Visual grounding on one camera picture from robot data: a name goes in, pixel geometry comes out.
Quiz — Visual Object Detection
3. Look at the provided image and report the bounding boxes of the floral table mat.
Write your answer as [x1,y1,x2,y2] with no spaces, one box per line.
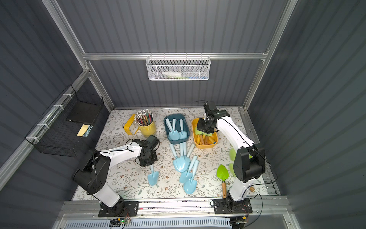
[96,108,232,199]

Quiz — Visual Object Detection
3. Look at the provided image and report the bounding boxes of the colored pencils bunch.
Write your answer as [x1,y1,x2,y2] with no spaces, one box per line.
[134,109,154,127]

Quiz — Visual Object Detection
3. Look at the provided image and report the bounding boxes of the green shovel wooden handle pair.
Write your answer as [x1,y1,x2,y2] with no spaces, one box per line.
[194,128,213,136]

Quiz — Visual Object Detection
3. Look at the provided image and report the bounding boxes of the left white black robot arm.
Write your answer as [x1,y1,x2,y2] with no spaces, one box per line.
[72,135,160,208]

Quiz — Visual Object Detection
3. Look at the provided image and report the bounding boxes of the green shovel far right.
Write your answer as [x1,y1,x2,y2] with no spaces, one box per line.
[229,148,236,161]

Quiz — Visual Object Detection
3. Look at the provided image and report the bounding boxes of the white bottle in basket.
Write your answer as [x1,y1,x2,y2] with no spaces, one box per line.
[162,71,182,78]

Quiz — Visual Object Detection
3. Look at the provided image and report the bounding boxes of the green shovel brown handle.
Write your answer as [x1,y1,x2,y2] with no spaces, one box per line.
[199,135,205,146]

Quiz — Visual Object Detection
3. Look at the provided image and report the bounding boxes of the white wire wall basket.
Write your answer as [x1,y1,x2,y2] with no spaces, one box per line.
[145,56,211,81]

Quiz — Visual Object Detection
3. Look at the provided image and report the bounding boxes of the black wire side basket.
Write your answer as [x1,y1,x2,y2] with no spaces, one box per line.
[25,86,104,157]

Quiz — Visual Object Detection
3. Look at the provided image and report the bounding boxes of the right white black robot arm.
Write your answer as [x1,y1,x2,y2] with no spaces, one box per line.
[197,102,266,202]

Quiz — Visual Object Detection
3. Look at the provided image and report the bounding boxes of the yellow sticky notes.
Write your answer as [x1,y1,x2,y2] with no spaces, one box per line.
[77,124,90,137]

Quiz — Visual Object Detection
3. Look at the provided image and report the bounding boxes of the blue shovel cluster back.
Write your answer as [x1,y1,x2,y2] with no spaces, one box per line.
[176,142,195,172]

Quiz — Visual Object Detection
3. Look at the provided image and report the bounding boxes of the green shovel yellow handle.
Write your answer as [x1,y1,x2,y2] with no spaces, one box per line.
[207,136,216,145]

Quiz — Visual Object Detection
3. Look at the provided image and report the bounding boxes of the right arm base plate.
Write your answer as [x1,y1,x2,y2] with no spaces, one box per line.
[211,198,253,215]

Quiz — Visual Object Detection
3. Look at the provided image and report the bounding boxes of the blue shovel cluster middle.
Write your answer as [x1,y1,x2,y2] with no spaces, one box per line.
[169,144,179,172]

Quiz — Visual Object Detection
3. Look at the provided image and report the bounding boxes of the green shovel wooden handle right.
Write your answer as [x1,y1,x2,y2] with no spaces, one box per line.
[216,165,229,198]

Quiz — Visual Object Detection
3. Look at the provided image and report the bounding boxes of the white perforated front panel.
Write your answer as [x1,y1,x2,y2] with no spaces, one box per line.
[64,217,232,229]

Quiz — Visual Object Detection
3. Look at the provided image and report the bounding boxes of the teal storage box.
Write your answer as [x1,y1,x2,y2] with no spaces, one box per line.
[163,114,191,145]

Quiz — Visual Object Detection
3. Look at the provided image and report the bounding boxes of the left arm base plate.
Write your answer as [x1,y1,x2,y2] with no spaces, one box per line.
[98,200,139,218]

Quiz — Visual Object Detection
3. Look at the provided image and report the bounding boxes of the black notebook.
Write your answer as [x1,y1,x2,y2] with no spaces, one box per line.
[66,101,101,125]

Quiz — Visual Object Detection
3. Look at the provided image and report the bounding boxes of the yellow storage box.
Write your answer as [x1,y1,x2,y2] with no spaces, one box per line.
[192,118,218,149]

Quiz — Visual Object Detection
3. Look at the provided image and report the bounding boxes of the blue shovel mid right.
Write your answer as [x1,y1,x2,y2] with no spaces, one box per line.
[179,156,197,184]

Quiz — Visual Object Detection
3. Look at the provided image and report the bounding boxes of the blue shovel cluster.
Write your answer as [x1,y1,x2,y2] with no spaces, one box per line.
[176,142,195,172]
[169,144,179,172]

